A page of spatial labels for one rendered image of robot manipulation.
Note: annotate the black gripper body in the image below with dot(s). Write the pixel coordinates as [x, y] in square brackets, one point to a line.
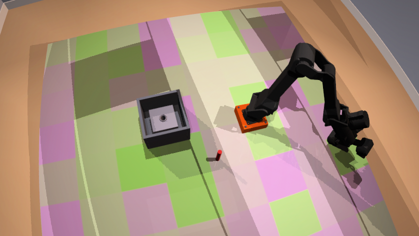
[363, 146]

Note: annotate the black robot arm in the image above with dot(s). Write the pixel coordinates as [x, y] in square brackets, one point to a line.
[301, 64]

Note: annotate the red peg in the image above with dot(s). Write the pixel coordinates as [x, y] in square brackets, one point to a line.
[218, 155]

